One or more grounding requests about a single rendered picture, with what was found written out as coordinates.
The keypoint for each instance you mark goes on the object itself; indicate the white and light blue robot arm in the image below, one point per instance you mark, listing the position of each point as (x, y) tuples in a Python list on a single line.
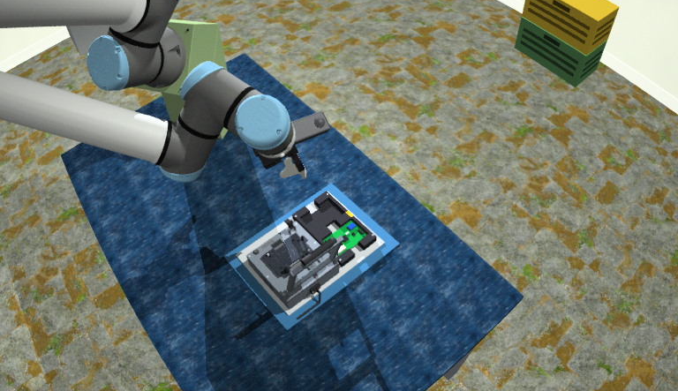
[(128, 57)]

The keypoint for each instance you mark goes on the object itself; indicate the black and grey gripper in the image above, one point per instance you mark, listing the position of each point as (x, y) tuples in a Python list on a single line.
[(290, 168)]

